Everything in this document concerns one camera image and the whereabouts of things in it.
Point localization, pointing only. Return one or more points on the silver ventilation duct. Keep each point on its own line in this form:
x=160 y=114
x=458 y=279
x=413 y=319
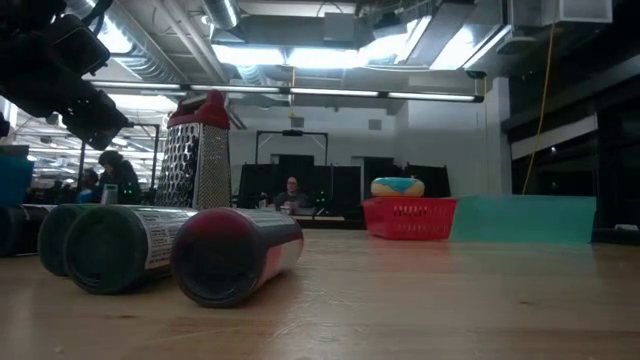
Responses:
x=222 y=12

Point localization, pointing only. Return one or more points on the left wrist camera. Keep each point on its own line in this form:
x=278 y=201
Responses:
x=80 y=45

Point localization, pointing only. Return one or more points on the black station frame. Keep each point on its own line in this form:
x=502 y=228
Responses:
x=155 y=150
x=292 y=133

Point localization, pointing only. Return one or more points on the background wooden desk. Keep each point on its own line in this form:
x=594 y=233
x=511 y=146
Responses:
x=320 y=218

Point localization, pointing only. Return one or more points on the red food colouring bottle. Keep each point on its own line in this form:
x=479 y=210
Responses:
x=220 y=260

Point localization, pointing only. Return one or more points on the black partition screens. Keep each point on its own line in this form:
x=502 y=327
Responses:
x=345 y=185

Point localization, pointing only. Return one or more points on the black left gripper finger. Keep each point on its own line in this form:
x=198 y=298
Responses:
x=100 y=122

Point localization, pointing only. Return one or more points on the person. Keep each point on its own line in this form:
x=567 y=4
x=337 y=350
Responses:
x=292 y=195
x=120 y=177
x=90 y=185

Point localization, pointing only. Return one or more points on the blue plastic bin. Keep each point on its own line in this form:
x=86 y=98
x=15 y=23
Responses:
x=14 y=180

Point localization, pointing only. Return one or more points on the red plastic basket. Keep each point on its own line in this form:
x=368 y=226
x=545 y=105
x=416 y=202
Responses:
x=410 y=220

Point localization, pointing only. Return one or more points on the blue frosted toy donut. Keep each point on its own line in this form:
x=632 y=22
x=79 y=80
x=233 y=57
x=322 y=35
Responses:
x=397 y=187

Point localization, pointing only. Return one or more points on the teal plastic bin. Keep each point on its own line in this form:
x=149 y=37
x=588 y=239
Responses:
x=525 y=220

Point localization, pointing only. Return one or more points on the long ceiling light bar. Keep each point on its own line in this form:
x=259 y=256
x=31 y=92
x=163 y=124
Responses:
x=335 y=92

